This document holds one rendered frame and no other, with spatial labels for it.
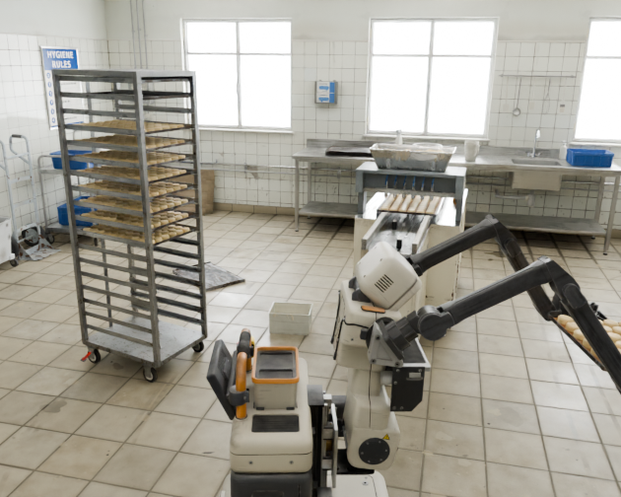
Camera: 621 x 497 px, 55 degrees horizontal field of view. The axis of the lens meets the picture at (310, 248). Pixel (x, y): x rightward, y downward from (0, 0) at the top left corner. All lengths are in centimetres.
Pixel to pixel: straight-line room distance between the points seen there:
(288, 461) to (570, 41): 604
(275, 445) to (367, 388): 36
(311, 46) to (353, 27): 53
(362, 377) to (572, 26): 576
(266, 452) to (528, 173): 524
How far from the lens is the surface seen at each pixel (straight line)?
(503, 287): 175
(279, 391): 194
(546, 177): 669
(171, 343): 396
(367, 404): 199
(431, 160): 408
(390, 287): 182
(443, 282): 424
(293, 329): 433
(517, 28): 717
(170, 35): 794
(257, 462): 189
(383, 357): 176
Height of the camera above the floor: 188
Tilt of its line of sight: 17 degrees down
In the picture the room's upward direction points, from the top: 1 degrees clockwise
